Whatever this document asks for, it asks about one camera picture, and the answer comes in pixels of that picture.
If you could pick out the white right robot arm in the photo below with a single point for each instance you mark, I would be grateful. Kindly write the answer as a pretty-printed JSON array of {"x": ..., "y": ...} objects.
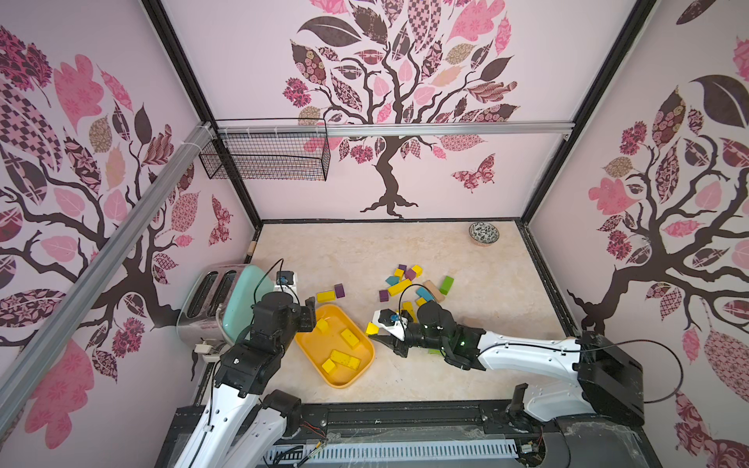
[{"x": 592, "y": 375}]

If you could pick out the green block upper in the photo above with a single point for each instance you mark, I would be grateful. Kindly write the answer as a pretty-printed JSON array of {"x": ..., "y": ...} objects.
[{"x": 446, "y": 285}]

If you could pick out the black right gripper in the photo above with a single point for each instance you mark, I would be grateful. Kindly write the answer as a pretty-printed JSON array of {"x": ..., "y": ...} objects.
[{"x": 401, "y": 340}]

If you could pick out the white cable duct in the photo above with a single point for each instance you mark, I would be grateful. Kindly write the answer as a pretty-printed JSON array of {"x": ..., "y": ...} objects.
[{"x": 377, "y": 453}]

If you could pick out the tan long block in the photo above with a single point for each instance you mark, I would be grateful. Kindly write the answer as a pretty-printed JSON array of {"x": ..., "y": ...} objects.
[{"x": 434, "y": 291}]

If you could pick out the aluminium frame rail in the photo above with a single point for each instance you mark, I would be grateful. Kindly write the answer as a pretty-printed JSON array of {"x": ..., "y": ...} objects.
[{"x": 37, "y": 357}]

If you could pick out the yellow rectangular block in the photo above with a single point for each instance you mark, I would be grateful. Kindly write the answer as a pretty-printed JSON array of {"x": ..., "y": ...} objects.
[{"x": 350, "y": 338}]

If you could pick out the mint green toaster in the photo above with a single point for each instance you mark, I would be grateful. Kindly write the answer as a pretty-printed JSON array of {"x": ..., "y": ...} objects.
[{"x": 219, "y": 306}]

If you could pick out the black wire basket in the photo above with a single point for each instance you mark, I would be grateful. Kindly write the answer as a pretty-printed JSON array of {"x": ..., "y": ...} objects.
[{"x": 272, "y": 149}]

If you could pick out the yellow plastic tray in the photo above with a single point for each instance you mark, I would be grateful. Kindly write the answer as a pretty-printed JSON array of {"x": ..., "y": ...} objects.
[{"x": 337, "y": 349}]

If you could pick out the purple triangle block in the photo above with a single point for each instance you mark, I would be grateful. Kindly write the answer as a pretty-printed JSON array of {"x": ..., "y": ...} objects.
[{"x": 339, "y": 290}]

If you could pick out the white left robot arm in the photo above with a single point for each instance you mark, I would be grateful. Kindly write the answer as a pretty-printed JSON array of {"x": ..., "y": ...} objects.
[{"x": 241, "y": 422}]

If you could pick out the patterned ceramic bowl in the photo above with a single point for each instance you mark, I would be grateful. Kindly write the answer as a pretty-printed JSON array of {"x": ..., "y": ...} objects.
[{"x": 483, "y": 234}]

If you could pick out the yellow flat block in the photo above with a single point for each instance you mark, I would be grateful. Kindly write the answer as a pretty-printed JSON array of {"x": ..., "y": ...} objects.
[{"x": 324, "y": 297}]

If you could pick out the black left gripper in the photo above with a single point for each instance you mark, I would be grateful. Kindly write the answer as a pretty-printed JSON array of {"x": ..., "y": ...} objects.
[{"x": 309, "y": 313}]

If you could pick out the yellow cube block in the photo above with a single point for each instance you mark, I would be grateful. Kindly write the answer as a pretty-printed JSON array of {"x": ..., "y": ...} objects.
[{"x": 372, "y": 329}]

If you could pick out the long yellow block upper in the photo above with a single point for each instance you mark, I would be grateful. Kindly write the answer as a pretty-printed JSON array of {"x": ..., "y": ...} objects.
[{"x": 400, "y": 287}]

